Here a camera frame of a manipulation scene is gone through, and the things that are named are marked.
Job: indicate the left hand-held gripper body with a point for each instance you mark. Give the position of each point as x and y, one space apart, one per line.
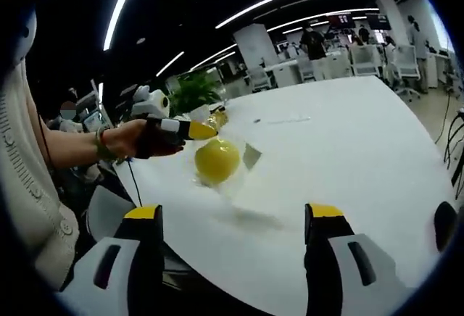
150 104

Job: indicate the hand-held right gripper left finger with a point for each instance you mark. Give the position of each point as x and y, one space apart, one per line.
90 269

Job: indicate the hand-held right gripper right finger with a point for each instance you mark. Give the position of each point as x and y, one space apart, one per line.
359 269

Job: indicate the person's left hand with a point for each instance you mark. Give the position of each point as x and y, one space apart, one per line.
125 140

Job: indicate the green potted plant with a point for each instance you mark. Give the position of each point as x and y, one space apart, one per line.
194 93

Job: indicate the cream knitted cardigan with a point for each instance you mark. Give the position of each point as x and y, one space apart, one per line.
32 193

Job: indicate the black rounded object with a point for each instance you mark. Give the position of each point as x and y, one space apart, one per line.
445 225

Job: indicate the white mesh office chair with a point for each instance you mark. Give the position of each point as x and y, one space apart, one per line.
260 77
409 66
364 60

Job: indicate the black hanging monitor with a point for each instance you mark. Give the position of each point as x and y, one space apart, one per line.
378 21

